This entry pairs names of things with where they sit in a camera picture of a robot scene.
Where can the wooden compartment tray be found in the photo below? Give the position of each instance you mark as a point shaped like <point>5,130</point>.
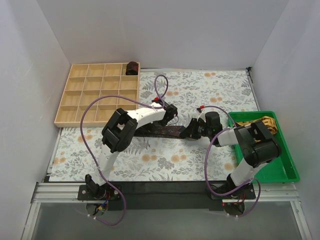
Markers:
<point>94,91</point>

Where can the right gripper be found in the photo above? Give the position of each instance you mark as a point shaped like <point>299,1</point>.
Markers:
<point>196,128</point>

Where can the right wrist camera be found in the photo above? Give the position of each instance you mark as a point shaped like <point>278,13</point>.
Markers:
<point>200,112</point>

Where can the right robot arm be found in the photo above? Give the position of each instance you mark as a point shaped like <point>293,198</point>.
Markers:
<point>257,144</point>

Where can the aluminium frame rail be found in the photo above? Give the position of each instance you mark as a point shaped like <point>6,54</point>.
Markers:
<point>67,192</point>

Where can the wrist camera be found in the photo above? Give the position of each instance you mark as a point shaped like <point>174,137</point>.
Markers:
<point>200,112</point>
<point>157,101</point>

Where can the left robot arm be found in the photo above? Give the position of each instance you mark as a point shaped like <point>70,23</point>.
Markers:
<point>151,121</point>

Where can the dark brown patterned tie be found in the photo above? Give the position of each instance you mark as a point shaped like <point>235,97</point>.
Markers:
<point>169,132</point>

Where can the rolled dark red tie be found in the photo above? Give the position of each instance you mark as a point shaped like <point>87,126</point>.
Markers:
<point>132,69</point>

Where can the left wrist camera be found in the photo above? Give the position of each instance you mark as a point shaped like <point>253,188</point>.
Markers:
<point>157,101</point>

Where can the green plastic bin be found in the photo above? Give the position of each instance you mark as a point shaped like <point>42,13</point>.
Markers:
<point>282,169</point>

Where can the yellow patterned tie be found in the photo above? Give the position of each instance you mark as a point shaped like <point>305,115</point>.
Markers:
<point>268,121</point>

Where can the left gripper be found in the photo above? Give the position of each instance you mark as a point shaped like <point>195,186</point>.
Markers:
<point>164,120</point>

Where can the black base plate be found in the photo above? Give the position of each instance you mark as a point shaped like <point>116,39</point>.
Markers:
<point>155,195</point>

